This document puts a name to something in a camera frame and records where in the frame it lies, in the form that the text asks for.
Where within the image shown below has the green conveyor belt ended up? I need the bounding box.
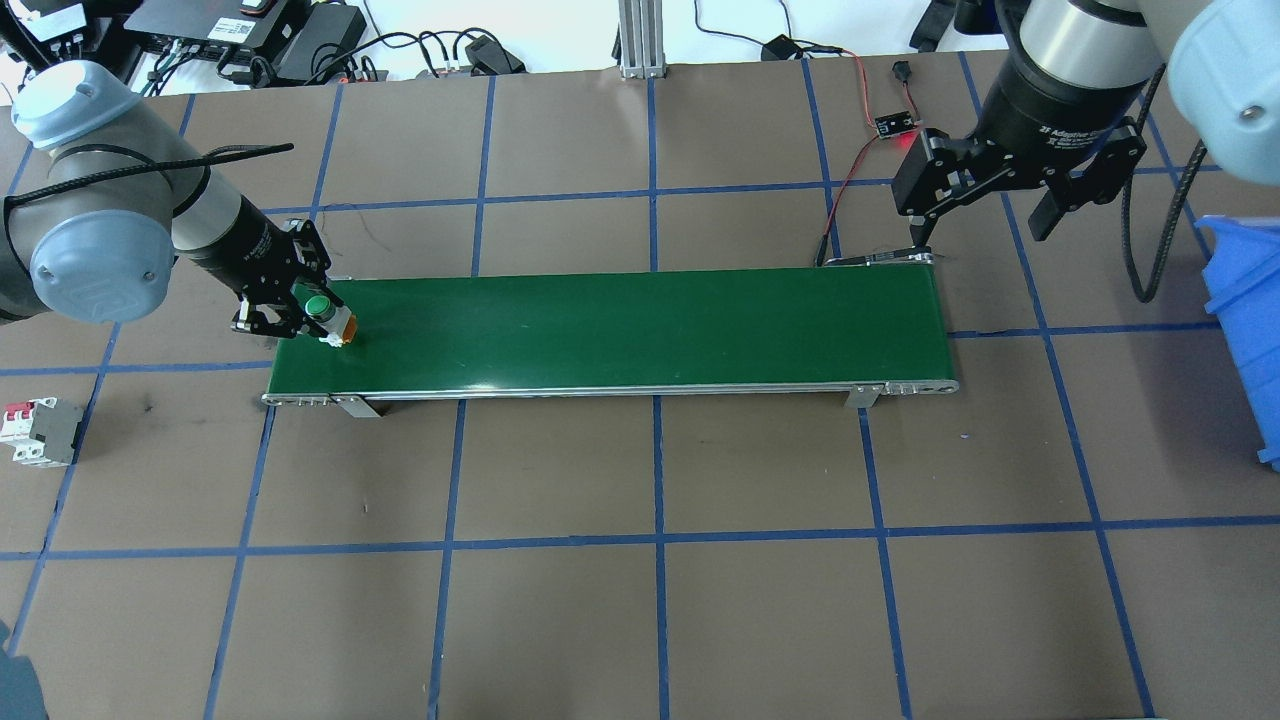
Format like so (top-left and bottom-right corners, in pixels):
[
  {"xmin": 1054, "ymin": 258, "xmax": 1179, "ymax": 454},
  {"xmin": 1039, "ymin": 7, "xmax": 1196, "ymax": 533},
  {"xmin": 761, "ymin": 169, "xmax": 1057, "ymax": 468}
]
[{"xmin": 262, "ymin": 245, "xmax": 961, "ymax": 419}]

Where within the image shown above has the aluminium profile post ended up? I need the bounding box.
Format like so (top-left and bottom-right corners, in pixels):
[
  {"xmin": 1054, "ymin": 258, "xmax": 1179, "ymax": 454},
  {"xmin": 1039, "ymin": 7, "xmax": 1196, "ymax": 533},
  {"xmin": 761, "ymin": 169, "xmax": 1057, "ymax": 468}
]
[{"xmin": 617, "ymin": 0, "xmax": 668, "ymax": 80}]

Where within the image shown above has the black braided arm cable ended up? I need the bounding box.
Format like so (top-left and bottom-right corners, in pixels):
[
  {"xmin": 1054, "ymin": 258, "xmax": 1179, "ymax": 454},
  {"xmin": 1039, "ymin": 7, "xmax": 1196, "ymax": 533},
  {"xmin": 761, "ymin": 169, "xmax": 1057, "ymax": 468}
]
[
  {"xmin": 0, "ymin": 143, "xmax": 296, "ymax": 236},
  {"xmin": 1120, "ymin": 65, "xmax": 1216, "ymax": 303}
]

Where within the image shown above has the red black wire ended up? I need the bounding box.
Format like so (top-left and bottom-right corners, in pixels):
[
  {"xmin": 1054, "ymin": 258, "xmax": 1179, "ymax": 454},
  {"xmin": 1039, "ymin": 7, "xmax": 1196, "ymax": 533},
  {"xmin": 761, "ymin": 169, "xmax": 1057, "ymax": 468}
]
[{"xmin": 800, "ymin": 43, "xmax": 883, "ymax": 268}]

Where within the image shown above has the large black power adapter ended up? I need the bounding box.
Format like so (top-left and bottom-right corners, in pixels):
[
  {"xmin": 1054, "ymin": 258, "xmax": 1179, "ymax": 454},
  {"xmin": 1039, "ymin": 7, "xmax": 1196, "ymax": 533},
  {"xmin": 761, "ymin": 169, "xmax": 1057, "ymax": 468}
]
[{"xmin": 275, "ymin": 5, "xmax": 367, "ymax": 86}]

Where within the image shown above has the black device with white label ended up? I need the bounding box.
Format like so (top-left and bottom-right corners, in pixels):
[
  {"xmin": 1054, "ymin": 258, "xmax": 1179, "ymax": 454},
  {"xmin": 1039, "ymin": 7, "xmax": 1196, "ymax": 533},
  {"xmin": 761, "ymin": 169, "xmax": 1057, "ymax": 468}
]
[{"xmin": 0, "ymin": 0, "xmax": 126, "ymax": 76}]

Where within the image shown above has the black plastic bracket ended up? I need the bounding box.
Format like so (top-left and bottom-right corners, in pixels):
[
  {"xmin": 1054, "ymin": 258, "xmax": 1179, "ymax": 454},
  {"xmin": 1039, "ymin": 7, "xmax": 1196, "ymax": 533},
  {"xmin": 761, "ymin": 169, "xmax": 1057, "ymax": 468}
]
[{"xmin": 908, "ymin": 0, "xmax": 963, "ymax": 53}]

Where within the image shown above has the blue plastic bin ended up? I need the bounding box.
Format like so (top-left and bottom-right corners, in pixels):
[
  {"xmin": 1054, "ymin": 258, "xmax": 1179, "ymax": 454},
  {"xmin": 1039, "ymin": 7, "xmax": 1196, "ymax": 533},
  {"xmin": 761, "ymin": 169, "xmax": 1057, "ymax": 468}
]
[{"xmin": 1198, "ymin": 213, "xmax": 1280, "ymax": 471}]

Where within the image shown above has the black plug adapter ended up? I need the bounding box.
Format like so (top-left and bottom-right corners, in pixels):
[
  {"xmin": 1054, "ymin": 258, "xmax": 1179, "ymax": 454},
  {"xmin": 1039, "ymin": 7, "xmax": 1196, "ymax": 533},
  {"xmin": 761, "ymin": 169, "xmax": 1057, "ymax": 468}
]
[{"xmin": 463, "ymin": 35, "xmax": 527, "ymax": 76}]

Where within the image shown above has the white red circuit breaker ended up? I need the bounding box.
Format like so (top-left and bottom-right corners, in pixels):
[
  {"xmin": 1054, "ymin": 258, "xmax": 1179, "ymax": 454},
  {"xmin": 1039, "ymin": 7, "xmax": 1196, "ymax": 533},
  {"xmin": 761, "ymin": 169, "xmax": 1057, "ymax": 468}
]
[{"xmin": 0, "ymin": 397, "xmax": 87, "ymax": 468}]

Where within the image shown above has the green push button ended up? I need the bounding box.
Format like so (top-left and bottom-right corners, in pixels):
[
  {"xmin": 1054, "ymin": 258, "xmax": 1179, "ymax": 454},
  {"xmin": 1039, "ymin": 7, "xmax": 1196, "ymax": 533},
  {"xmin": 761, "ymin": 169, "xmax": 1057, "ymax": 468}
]
[{"xmin": 303, "ymin": 292, "xmax": 359, "ymax": 348}]

